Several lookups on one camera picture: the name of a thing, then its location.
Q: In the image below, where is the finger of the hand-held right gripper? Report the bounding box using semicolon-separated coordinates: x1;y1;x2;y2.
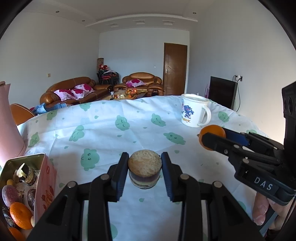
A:
202;132;282;165
222;128;284;152

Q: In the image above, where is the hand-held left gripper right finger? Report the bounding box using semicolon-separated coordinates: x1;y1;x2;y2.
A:
161;152;267;241

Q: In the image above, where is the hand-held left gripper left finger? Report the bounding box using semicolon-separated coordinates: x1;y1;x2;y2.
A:
26;152;130;241

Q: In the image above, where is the medium mandarin orange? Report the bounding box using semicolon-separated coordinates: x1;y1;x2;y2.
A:
199;125;226;151

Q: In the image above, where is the round layered cake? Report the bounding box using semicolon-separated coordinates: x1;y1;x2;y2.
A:
128;150;163;189

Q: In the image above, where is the pink metal tin box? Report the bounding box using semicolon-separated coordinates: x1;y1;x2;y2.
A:
0;152;57;241

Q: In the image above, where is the chocolate cake piece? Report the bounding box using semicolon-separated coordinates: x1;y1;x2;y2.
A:
14;163;37;186

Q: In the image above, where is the large mandarin orange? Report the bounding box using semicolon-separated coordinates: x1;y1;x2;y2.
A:
10;202;33;230

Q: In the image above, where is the purple passion fruit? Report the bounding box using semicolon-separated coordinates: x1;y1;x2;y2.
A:
2;185;22;208

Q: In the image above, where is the small mandarin orange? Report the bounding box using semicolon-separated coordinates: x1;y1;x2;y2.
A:
8;227;25;241

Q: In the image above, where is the person's right hand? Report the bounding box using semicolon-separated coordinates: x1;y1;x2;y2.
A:
252;192;292;231

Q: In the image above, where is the white mug with blue print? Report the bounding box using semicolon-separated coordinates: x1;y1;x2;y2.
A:
181;94;212;128

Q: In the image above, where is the black television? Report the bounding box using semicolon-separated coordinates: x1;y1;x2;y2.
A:
209;76;238;110

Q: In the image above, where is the white tablecloth with green clouds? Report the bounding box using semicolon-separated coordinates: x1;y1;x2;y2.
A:
17;95;270;241

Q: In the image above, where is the wooden coffee table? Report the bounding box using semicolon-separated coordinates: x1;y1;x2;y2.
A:
102;89;147;101

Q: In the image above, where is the brown wooden door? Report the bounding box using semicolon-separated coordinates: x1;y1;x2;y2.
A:
163;42;188;96

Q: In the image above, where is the pink floral pillow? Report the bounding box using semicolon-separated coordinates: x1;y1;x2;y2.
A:
54;89;75;100
125;79;144;87
70;84;96;97

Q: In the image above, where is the brown leather armchair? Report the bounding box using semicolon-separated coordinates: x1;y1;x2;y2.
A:
113;72;164;96

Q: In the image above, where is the stack of dark chairs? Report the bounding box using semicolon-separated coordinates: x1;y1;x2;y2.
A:
97;70;120;85

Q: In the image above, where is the blue clothing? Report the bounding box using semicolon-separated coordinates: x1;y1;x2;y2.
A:
29;103;67;115

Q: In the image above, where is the brown leather sofa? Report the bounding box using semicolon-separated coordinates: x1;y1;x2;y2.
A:
40;77;114;106

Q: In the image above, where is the orange chair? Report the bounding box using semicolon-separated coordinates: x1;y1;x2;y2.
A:
10;103;36;126

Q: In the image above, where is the pink electric kettle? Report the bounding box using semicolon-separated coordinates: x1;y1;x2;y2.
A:
0;81;26;167

